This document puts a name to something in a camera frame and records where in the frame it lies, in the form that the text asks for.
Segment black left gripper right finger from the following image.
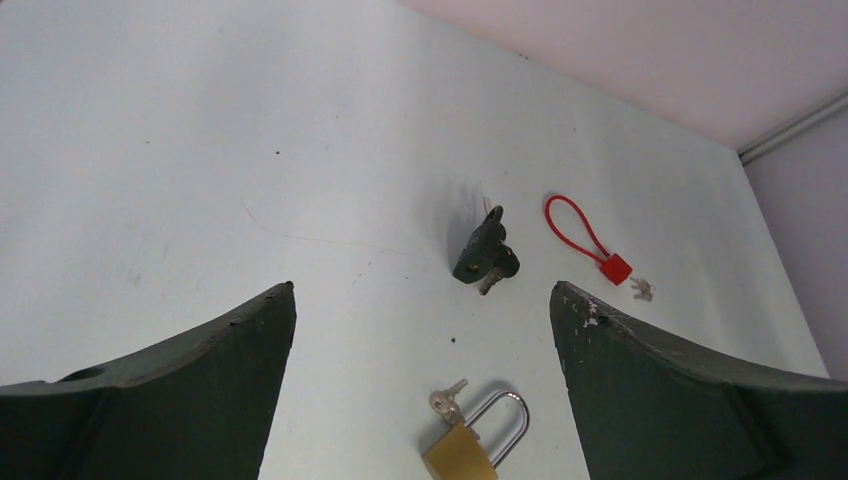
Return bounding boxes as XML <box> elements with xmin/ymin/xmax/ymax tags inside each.
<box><xmin>549</xmin><ymin>281</ymin><xmax>847</xmax><ymax>479</ymax></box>

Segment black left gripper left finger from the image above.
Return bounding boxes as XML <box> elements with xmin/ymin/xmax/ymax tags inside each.
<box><xmin>1</xmin><ymin>282</ymin><xmax>297</xmax><ymax>479</ymax></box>

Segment red lock small key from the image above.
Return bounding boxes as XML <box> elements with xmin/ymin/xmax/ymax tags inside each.
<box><xmin>630</xmin><ymin>277</ymin><xmax>656</xmax><ymax>302</ymax></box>

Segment red cable lock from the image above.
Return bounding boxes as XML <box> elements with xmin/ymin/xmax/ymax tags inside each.
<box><xmin>543</xmin><ymin>193</ymin><xmax>634</xmax><ymax>287</ymax></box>

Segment small brass padlock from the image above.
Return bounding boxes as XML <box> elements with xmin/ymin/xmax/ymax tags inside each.
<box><xmin>422</xmin><ymin>391</ymin><xmax>530</xmax><ymax>480</ymax></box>

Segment small padlock keys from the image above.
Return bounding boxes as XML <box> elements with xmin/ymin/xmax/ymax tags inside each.
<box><xmin>429</xmin><ymin>378</ymin><xmax>481</xmax><ymax>441</ymax></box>

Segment black Kaijing padlock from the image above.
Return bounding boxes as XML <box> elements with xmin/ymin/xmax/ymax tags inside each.
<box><xmin>452</xmin><ymin>205</ymin><xmax>506</xmax><ymax>284</ymax></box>

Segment aluminium frame post right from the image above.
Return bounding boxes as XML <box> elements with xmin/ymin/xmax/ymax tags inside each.
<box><xmin>737</xmin><ymin>87</ymin><xmax>847</xmax><ymax>166</ymax></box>

